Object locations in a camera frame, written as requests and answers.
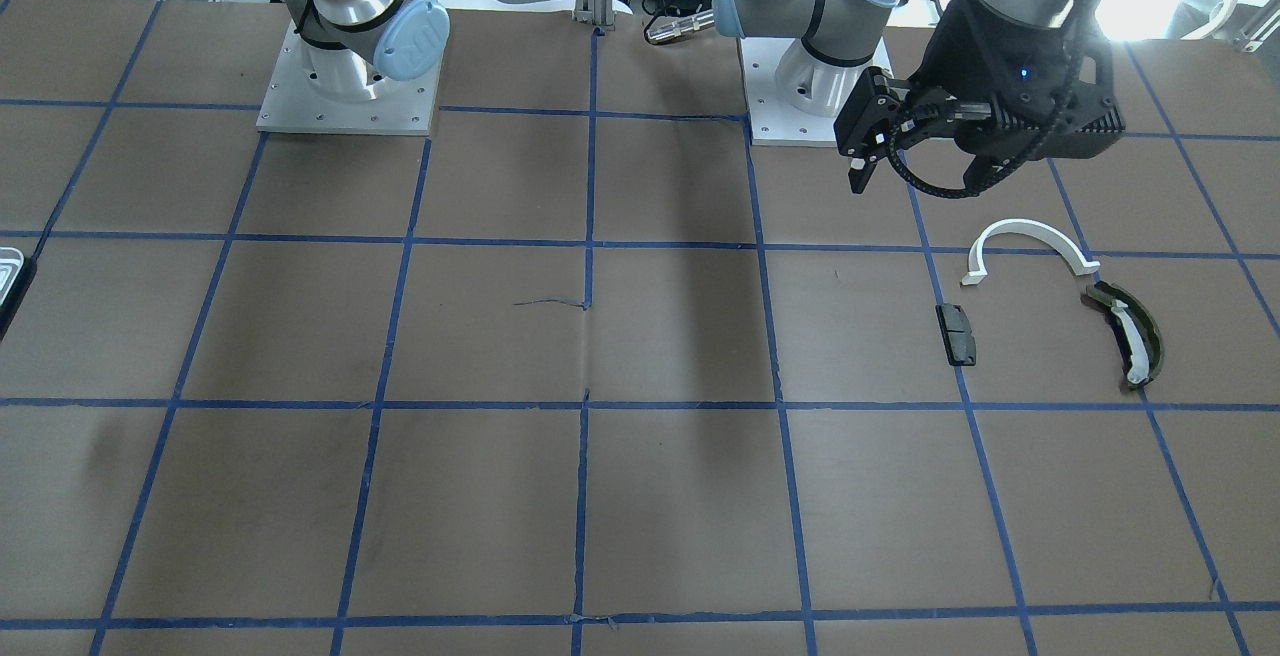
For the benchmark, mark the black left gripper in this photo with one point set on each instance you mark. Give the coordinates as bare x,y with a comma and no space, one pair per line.
962,48

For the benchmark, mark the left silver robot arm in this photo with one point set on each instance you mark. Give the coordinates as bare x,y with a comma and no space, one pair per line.
845,33

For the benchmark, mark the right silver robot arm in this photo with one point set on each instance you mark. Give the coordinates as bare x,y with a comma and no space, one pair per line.
352,49

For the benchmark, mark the silver ribbed metal tray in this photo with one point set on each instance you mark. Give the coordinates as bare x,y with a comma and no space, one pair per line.
12,268

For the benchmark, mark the black brake pad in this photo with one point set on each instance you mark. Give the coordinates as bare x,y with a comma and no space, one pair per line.
957,334

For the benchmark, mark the olive curved brake shoe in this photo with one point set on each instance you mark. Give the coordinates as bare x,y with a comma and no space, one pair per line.
1137,334

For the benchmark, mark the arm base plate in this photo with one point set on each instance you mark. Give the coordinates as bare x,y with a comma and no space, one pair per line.
794,98
345,101

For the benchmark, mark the white curved plastic bracket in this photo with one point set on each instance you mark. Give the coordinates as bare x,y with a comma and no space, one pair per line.
1067,249

